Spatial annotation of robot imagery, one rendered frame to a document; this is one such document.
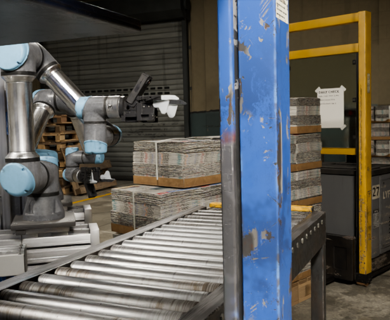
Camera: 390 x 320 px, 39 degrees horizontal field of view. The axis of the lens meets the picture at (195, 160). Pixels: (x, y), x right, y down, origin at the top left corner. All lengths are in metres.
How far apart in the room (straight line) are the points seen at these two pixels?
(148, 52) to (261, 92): 9.89
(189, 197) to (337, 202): 1.67
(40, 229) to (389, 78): 7.75
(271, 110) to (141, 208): 1.97
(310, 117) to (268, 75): 2.84
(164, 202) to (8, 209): 0.72
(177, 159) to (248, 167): 1.96
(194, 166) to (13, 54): 1.17
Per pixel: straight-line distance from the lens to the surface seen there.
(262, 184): 0.72
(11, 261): 1.96
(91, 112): 1.82
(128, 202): 2.72
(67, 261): 1.52
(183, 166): 2.67
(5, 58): 1.93
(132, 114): 1.79
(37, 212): 2.05
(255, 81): 0.72
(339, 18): 3.94
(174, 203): 2.61
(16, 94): 1.93
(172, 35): 10.39
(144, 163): 2.85
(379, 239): 4.19
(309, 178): 3.56
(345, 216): 4.09
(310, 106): 3.56
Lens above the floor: 1.17
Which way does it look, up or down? 4 degrees down
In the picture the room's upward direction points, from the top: 1 degrees counter-clockwise
